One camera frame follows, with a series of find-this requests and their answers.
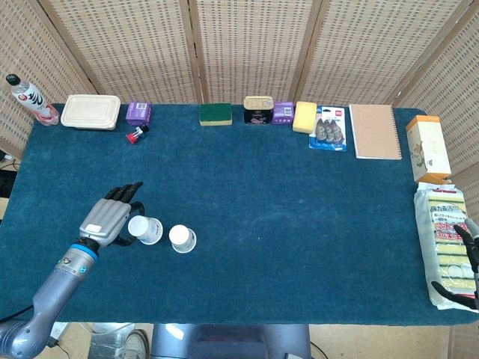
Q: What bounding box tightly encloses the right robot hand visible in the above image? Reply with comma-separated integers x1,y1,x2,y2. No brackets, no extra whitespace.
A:
430,218,479,311

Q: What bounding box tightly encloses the green and yellow sponge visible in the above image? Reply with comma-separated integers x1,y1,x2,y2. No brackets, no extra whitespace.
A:
198,102,234,127

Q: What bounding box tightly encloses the beige lidded lunch box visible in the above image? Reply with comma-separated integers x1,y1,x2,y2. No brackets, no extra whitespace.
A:
60,94,122,131

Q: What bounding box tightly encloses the white power strip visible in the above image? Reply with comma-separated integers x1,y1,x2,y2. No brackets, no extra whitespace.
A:
48,322,70,347

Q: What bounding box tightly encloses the purple tissue pack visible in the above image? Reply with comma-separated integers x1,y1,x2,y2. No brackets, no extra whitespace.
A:
125,102,153,127
272,100,295,126

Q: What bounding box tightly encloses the white paper cup blue flower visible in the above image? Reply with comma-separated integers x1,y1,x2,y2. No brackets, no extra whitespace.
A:
127,215,164,246
168,224,198,254

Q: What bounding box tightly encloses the plastic pack of sponges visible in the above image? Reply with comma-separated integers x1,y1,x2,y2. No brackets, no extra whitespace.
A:
414,182,478,310

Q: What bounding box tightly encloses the black luncheon meat can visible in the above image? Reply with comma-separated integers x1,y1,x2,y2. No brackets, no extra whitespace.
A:
243,96,275,125

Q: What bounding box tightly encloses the plain yellow sponge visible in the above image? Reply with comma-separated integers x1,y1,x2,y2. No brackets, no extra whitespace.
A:
292,100,318,134

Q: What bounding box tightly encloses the grey shoe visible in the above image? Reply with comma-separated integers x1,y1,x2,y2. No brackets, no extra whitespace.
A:
123,328,150,359

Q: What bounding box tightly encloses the red emergency stop button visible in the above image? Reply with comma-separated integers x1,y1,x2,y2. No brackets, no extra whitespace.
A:
126,125,150,145

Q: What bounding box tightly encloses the clear drink bottle red label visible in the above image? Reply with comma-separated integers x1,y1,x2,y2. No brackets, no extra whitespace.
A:
5,73,61,127

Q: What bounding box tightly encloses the woven folding screen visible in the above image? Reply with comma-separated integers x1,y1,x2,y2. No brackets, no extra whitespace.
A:
0,0,479,359

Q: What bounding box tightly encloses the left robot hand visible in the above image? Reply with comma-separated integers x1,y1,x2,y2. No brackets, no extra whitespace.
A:
78,181,146,249

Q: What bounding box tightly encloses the blue carpet table cover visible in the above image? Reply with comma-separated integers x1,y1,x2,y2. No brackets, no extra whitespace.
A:
1,103,479,326

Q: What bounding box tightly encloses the orange and white carton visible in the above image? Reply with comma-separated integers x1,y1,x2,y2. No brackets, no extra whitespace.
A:
406,114,453,184

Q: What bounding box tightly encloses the brown spiral notebook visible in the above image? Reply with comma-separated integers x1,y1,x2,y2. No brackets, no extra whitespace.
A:
349,103,403,161

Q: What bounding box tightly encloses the dark robot base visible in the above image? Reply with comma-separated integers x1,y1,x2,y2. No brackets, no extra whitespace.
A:
150,323,311,359

